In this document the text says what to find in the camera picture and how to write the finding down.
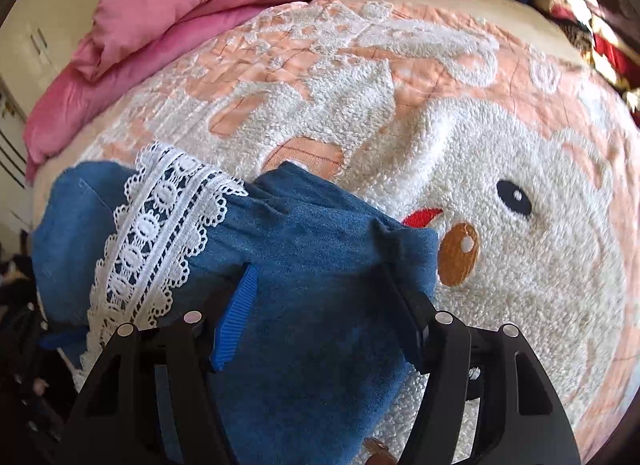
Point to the pile of folded clothes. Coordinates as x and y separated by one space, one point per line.
606 38

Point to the pink folded quilt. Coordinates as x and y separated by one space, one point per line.
129 41

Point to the right hand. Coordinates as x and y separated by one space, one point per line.
378 453

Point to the cream wardrobe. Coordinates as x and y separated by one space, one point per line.
26 71

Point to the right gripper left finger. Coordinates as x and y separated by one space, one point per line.
146 399

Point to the blue denim lace-trimmed pants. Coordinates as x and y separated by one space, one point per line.
317 364

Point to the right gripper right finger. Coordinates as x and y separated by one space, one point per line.
520 419

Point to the peach bear-pattern bedspread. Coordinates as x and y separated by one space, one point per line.
524 165

